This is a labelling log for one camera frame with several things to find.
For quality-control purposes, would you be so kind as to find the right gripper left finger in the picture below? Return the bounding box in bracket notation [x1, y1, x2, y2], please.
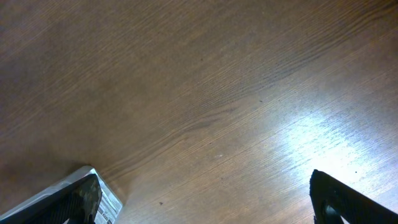
[1, 174, 102, 224]

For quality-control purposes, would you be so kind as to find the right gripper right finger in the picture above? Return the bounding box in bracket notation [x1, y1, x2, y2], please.
[310, 169, 397, 224]

